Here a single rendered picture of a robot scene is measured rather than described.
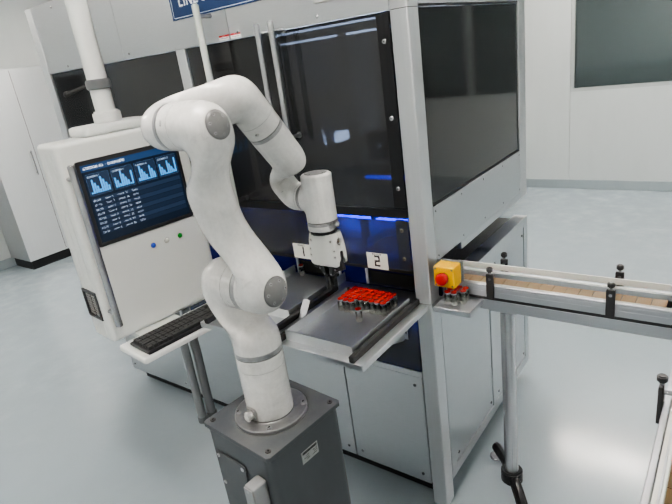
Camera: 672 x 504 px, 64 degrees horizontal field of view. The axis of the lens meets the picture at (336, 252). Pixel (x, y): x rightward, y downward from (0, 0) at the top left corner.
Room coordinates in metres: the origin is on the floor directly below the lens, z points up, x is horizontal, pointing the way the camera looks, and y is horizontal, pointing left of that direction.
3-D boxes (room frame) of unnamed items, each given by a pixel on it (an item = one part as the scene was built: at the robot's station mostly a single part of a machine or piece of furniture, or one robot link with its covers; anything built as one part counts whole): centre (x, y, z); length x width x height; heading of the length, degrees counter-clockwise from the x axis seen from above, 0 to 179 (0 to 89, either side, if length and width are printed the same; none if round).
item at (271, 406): (1.18, 0.23, 0.95); 0.19 x 0.19 x 0.18
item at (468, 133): (1.99, -0.59, 1.51); 0.85 x 0.01 x 0.59; 141
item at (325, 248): (1.41, 0.02, 1.21); 0.10 x 0.08 x 0.11; 51
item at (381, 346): (1.71, 0.09, 0.87); 0.70 x 0.48 x 0.02; 51
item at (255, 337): (1.20, 0.25, 1.16); 0.19 x 0.12 x 0.24; 49
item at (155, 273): (2.06, 0.76, 1.19); 0.50 x 0.19 x 0.78; 135
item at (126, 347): (1.91, 0.65, 0.79); 0.45 x 0.28 x 0.03; 135
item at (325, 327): (1.57, -0.01, 0.90); 0.34 x 0.26 x 0.04; 141
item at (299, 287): (1.87, 0.18, 0.90); 0.34 x 0.26 x 0.04; 141
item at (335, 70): (1.79, -0.08, 1.51); 0.43 x 0.01 x 0.59; 51
